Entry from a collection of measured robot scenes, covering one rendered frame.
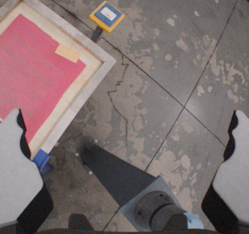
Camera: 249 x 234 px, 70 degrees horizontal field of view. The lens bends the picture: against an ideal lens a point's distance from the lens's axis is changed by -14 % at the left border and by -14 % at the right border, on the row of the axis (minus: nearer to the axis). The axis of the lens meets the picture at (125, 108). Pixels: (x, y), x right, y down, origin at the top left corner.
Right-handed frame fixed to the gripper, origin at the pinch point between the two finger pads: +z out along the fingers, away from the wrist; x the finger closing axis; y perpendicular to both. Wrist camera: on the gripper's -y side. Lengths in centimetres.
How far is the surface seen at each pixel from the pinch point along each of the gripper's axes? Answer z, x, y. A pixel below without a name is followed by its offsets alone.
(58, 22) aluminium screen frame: 76, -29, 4
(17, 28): 72, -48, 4
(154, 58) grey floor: 191, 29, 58
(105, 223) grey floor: 81, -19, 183
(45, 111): 56, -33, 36
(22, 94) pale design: 57, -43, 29
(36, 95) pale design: 58, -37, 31
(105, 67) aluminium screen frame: 70, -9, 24
